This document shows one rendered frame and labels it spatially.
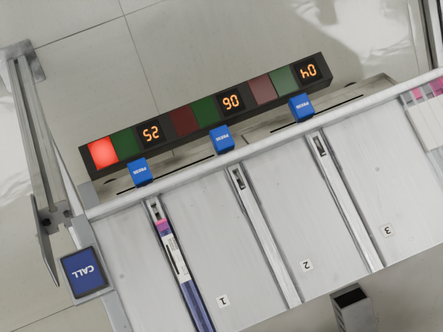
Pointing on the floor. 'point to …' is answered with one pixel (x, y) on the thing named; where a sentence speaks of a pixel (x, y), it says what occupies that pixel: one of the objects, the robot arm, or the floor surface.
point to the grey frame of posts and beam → (39, 149)
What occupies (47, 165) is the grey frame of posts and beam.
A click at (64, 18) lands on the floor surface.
